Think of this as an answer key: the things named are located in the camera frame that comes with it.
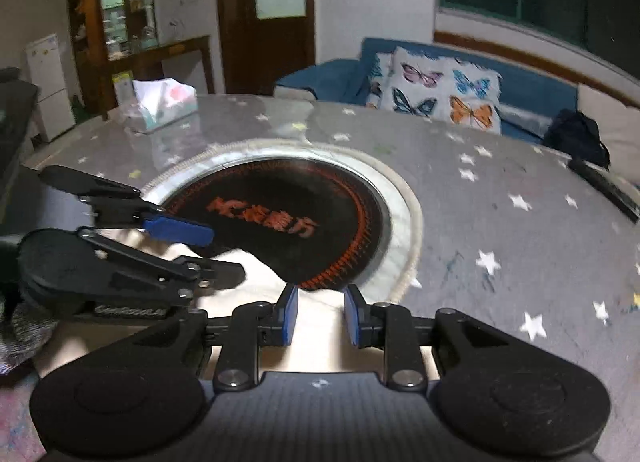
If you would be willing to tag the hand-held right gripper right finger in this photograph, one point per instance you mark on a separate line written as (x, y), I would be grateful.
(354, 317)

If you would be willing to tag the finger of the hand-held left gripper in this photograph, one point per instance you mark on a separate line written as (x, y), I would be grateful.
(180, 231)
(216, 272)

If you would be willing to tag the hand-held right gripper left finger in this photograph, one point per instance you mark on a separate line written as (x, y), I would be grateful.
(290, 314)

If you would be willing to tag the cream cloth garment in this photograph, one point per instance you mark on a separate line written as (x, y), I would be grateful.
(320, 332)

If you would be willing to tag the person's left forearm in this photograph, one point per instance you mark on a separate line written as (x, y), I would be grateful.
(25, 337)

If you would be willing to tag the black round induction cooktop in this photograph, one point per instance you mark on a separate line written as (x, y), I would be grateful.
(280, 192)

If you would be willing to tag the pink white tissue box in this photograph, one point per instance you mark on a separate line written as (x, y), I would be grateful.
(165, 102)

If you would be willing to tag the dark furniture piece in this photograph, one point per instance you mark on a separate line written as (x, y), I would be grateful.
(15, 132)

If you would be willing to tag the green white box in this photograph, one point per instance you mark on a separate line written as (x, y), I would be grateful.
(122, 87)

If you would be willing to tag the grey star-print tablecloth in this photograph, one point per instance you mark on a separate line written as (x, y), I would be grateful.
(500, 242)

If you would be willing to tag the wooden console table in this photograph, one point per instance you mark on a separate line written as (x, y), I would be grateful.
(175, 50)

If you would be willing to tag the white refrigerator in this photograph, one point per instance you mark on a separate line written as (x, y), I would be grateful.
(47, 87)

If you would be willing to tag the brown wooden door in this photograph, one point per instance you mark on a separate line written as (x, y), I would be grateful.
(270, 52)

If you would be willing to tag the blue sofa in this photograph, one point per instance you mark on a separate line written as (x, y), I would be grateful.
(320, 75)

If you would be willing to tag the wooden display cabinet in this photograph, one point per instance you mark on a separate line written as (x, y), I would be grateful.
(125, 17)

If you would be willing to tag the large butterfly print pillow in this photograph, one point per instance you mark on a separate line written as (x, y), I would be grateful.
(440, 92)

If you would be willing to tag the small butterfly print pillow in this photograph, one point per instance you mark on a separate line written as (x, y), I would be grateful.
(377, 77)

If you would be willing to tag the black remote control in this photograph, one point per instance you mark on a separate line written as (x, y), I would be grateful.
(605, 187)

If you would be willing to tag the black backpack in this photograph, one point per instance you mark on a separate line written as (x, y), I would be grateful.
(575, 135)

